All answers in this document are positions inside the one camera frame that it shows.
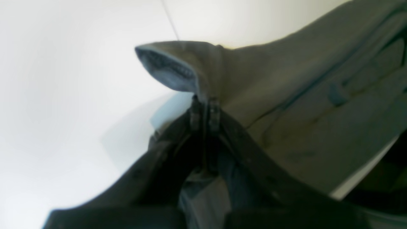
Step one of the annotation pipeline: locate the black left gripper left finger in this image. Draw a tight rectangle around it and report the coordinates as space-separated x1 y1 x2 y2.
44 96 202 229

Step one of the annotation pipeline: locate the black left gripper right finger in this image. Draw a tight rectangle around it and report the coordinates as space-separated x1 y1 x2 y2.
208 99 370 229

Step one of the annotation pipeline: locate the grey green T-shirt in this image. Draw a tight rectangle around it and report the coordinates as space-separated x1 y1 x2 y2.
135 0 406 229

